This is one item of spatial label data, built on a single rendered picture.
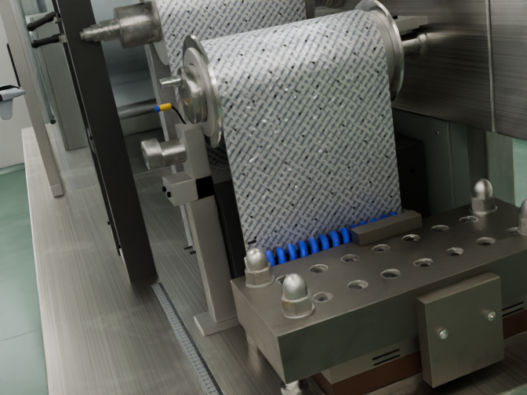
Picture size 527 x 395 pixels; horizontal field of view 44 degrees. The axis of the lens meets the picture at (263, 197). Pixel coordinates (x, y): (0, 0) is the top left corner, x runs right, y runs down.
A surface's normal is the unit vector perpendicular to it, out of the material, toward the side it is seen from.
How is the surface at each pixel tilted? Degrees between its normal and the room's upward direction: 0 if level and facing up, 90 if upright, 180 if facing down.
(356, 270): 0
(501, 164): 90
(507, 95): 90
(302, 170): 90
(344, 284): 0
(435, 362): 90
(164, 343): 0
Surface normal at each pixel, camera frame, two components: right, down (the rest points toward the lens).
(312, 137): 0.35, 0.26
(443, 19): -0.92, 0.26
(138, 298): -0.16, -0.93
